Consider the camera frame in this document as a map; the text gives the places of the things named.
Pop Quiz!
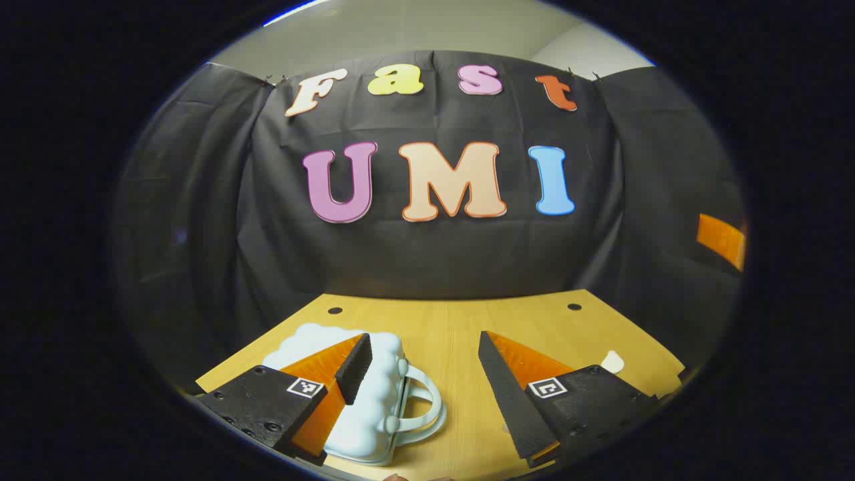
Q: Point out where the black backdrop cloth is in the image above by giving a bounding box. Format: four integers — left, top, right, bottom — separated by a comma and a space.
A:
114, 50, 747, 395

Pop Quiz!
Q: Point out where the light blue suitcase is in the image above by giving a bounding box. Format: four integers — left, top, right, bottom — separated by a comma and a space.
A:
262, 323, 447, 466

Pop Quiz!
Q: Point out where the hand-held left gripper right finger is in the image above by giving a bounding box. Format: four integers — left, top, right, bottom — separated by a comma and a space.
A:
478, 330, 662, 468

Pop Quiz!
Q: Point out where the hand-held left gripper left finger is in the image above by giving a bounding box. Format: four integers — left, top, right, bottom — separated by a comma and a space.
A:
197, 333, 373, 466

